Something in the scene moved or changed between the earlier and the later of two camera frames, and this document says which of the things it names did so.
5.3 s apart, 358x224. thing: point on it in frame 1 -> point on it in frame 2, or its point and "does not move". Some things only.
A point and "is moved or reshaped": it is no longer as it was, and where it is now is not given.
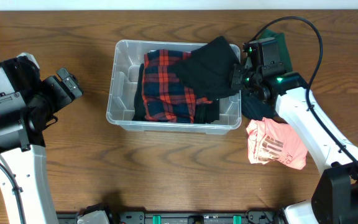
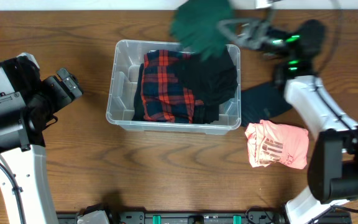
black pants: (204, 112) does not move
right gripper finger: (237, 77) -> (222, 23)
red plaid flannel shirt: (163, 98) does not move
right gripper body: (252, 79) -> (271, 44)
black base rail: (253, 216) does not move
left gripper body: (53, 98) does not move
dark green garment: (284, 54) is moved or reshaped
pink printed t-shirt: (270, 141) does not move
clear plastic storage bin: (128, 56) does not move
